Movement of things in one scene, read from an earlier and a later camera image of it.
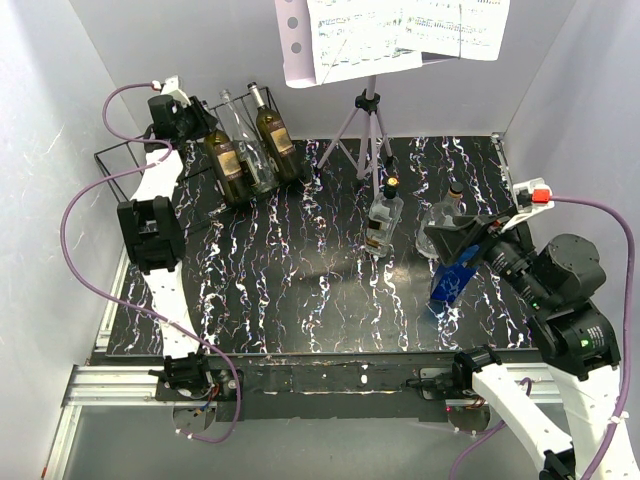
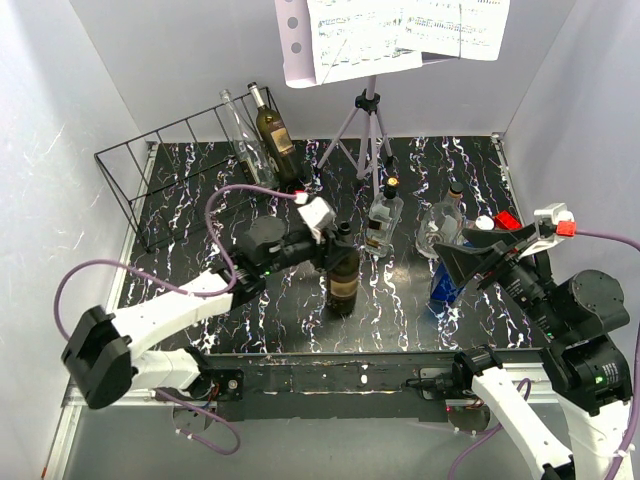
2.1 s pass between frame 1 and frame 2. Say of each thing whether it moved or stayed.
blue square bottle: stayed
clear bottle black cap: stayed
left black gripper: moved
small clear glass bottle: stayed
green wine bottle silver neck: moved
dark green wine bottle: stayed
